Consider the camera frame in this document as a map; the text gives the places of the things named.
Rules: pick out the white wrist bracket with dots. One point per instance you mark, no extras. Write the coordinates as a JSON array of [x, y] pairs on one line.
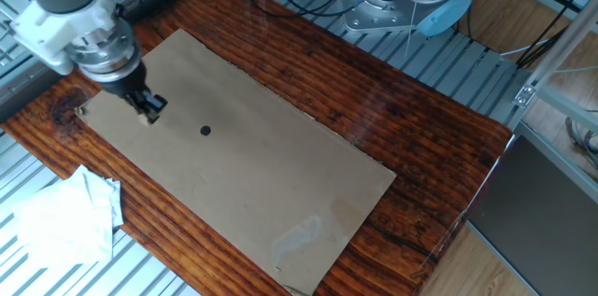
[[46, 30]]

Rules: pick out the small wooden cube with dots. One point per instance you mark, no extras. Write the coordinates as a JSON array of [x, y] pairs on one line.
[[144, 120]]

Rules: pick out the dark grey flat panel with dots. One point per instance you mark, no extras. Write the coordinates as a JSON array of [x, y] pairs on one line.
[[537, 221]]

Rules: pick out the brown cardboard sheet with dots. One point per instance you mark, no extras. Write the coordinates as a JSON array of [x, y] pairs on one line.
[[233, 170]]

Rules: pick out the glossy brown wooden board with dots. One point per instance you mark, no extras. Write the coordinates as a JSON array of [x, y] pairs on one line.
[[327, 76]]

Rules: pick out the black round dot marker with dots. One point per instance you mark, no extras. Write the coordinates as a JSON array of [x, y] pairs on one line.
[[205, 131]]

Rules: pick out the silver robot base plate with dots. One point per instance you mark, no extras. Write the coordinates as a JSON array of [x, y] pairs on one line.
[[374, 16]]

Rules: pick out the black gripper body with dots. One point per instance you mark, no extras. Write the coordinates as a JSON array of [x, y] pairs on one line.
[[123, 83]]

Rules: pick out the aluminium frame post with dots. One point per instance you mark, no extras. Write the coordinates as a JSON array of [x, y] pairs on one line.
[[560, 48]]

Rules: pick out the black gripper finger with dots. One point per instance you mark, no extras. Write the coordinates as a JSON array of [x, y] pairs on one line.
[[136, 102], [156, 103]]

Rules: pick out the aluminium frame beam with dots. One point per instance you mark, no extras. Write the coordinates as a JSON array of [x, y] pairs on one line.
[[570, 109]]

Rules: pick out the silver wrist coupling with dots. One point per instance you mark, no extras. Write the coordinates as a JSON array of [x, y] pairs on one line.
[[107, 53]]

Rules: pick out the white crumpled cloth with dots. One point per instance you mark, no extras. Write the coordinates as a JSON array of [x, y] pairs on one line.
[[65, 221]]

